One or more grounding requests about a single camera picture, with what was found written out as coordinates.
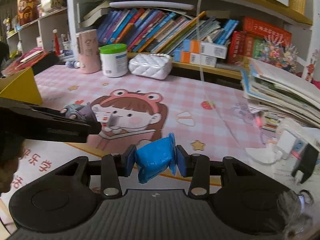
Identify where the row of colourful books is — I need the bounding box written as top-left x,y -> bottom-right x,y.
97,8 -> 231,54

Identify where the red colourful book set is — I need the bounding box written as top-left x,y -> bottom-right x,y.
219,16 -> 298,73

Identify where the white orange medicine box upper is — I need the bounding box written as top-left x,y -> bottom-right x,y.
182,39 -> 228,59

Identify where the stack of magazines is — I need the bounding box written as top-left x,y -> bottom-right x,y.
241,58 -> 319,132

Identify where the small white card packet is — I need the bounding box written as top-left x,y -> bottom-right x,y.
94,111 -> 119,132

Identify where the pink cartoon desk mat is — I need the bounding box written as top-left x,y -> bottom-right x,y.
2,66 -> 272,204

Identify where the fortune god figurine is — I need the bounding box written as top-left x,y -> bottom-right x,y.
17,0 -> 41,26

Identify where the red papers pile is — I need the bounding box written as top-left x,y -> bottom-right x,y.
1,47 -> 49,76

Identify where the blue plastic packet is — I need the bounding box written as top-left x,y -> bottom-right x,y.
135,133 -> 177,184

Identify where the white charging cable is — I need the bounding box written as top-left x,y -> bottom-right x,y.
196,0 -> 283,165

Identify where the white orange medicine box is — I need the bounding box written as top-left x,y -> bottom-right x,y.
182,39 -> 228,59
173,49 -> 217,68

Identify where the white quilted purse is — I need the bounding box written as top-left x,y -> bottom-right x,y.
129,54 -> 172,80

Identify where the white orange medicine box lower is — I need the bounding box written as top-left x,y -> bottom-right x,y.
173,49 -> 217,68

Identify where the white jar green lid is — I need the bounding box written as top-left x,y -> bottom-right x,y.
99,43 -> 129,78

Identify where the white power adapter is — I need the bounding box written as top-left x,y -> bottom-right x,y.
274,131 -> 297,159

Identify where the pink cylindrical container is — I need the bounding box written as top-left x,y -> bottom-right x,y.
76,29 -> 101,74

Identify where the yellow cardboard box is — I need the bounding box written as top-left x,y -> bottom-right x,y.
0,68 -> 43,105

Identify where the white cubby shelf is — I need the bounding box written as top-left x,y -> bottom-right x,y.
7,8 -> 69,53

